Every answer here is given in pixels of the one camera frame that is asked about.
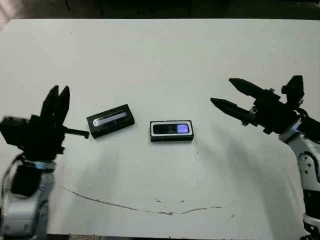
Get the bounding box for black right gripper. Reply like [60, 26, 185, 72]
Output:
[210, 77, 301, 136]

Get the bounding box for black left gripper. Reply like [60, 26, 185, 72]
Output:
[22, 85, 90, 161]

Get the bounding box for black box lid silver print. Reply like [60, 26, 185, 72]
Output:
[86, 103, 137, 140]

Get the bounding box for slim black camera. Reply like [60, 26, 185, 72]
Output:
[152, 122, 190, 135]

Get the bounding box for black box white insert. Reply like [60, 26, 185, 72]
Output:
[149, 119, 196, 144]

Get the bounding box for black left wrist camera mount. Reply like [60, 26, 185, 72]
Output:
[0, 116, 32, 152]

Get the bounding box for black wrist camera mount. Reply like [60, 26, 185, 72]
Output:
[0, 116, 32, 152]
[281, 74, 306, 109]

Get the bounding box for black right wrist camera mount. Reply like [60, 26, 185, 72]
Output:
[281, 74, 306, 109]

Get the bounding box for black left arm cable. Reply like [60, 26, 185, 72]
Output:
[0, 153, 25, 208]

